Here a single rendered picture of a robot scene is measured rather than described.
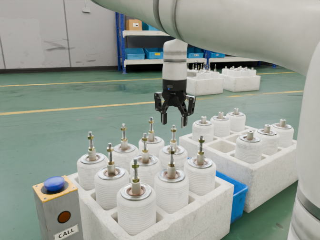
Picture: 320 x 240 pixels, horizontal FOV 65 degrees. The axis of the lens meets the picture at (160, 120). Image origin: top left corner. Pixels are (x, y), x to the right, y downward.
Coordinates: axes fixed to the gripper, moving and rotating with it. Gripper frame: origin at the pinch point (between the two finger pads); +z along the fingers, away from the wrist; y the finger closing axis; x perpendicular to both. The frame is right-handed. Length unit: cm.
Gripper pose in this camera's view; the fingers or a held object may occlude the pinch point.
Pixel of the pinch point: (174, 122)
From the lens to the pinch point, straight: 81.2
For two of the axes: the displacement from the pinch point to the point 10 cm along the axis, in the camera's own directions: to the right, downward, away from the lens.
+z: 0.0, 9.5, 3.0
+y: 8.7, 1.5, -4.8
